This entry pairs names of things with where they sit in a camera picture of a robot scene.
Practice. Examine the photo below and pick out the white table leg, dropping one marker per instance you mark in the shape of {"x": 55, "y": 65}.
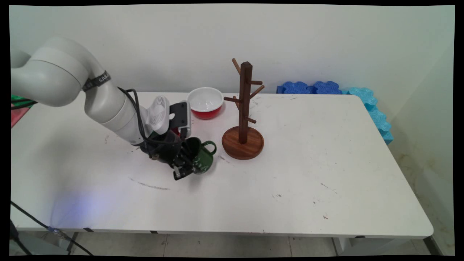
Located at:
{"x": 344, "y": 245}

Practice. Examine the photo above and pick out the green foam mat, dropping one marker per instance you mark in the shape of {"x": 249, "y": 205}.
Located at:
{"x": 18, "y": 99}

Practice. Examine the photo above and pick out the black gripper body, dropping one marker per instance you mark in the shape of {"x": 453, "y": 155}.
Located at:
{"x": 163, "y": 148}

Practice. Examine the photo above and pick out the black table leg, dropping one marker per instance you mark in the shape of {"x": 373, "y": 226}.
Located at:
{"x": 72, "y": 242}

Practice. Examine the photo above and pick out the dark blue foam mat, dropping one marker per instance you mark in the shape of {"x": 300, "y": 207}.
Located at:
{"x": 295, "y": 88}
{"x": 327, "y": 88}

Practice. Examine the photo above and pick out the white ribbed camera mount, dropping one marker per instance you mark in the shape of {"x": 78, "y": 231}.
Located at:
{"x": 158, "y": 114}

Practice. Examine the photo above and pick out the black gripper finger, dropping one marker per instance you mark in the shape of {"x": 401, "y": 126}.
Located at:
{"x": 189, "y": 151}
{"x": 183, "y": 170}

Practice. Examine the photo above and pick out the cyan foam mat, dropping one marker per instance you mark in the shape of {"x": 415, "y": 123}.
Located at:
{"x": 360, "y": 96}
{"x": 381, "y": 125}

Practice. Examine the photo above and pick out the pink red foam mat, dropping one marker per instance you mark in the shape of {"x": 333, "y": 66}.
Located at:
{"x": 17, "y": 116}

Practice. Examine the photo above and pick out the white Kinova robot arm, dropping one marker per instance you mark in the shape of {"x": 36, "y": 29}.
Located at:
{"x": 61, "y": 72}

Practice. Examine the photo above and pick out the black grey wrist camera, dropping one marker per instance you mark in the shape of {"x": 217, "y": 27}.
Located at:
{"x": 181, "y": 117}

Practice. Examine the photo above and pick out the dark wooden mug tree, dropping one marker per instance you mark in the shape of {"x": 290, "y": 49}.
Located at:
{"x": 244, "y": 94}

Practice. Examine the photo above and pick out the red bowl white inside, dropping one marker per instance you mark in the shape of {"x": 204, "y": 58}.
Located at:
{"x": 205, "y": 103}

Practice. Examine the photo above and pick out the green enamel mug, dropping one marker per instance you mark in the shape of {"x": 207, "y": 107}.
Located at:
{"x": 204, "y": 159}

